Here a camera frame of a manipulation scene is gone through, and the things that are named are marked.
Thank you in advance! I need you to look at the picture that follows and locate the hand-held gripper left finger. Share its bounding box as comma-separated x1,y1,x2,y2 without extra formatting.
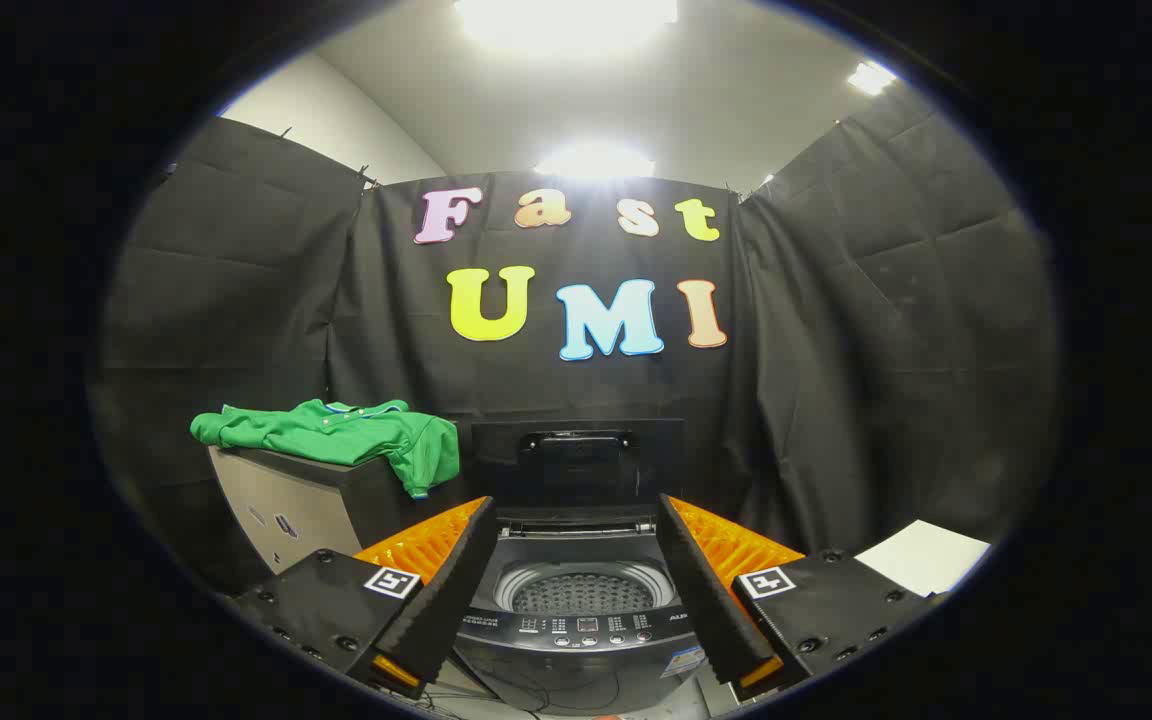
231,495,499,701

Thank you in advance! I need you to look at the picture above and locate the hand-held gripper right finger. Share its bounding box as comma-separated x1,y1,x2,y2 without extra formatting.
656,493,942,701

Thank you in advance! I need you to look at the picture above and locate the dark grey washing machine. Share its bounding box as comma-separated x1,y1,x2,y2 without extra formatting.
451,505,712,716

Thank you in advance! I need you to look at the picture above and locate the dark glass washing machine lid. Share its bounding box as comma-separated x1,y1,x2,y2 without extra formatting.
471,418,687,523

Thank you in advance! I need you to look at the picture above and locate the green polo shirt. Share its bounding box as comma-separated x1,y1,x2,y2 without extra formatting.
190,398,461,499

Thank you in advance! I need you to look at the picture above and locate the grey cabinet with dark top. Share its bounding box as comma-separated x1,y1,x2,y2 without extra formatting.
208,440,472,578

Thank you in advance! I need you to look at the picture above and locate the white board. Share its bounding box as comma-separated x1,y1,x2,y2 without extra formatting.
854,520,993,598

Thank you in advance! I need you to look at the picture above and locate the round ceiling light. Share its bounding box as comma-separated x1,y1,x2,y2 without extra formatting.
534,140,657,181

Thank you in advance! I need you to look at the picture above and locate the small ceiling light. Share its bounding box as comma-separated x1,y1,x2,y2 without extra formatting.
846,60,899,97

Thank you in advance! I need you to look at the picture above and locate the large ceiling light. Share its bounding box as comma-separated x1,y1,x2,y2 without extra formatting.
454,0,679,53

